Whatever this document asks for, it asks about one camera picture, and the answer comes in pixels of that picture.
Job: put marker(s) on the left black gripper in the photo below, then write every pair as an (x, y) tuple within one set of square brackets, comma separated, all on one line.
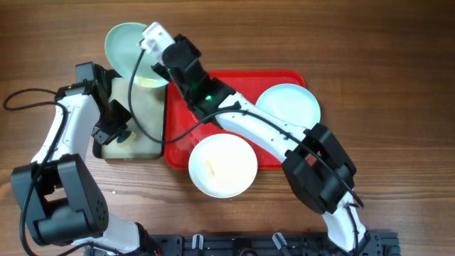
[(122, 119)]

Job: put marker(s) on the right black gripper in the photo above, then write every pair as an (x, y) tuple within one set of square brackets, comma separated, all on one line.
[(195, 52)]

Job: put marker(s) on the green and yellow sponge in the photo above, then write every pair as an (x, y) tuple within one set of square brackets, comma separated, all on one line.
[(126, 139)]

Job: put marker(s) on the green plate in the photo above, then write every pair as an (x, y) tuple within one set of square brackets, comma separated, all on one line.
[(122, 50)]

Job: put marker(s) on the white plate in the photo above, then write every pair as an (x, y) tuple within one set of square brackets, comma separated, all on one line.
[(223, 166)]

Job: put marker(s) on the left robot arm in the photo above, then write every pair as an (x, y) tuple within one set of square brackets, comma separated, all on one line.
[(61, 204)]

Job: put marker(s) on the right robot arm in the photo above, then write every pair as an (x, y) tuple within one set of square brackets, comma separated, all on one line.
[(316, 166)]

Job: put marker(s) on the black tray with water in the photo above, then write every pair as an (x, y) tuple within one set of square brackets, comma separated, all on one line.
[(149, 105)]

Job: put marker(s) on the red plastic tray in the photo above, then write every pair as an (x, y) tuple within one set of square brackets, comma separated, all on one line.
[(251, 83)]

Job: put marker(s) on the light blue plate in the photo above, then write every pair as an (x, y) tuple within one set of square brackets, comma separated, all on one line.
[(291, 103)]

